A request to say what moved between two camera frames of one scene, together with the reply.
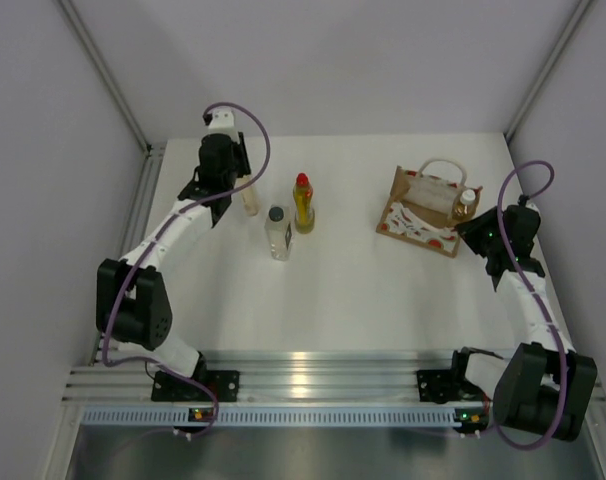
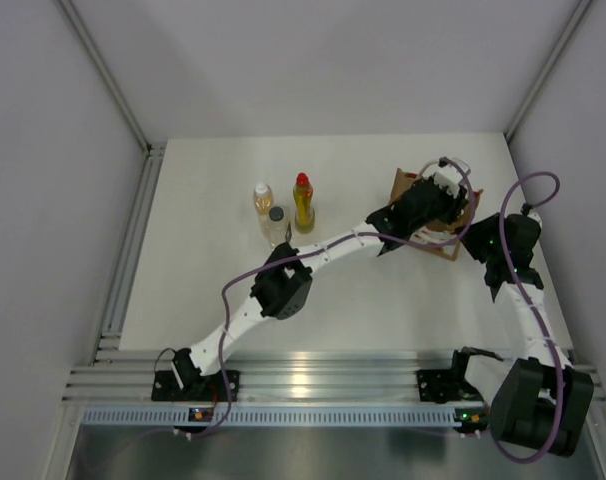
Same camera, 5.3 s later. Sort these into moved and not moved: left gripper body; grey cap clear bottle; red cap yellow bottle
Moved: left gripper body
Not moved: red cap yellow bottle; grey cap clear bottle
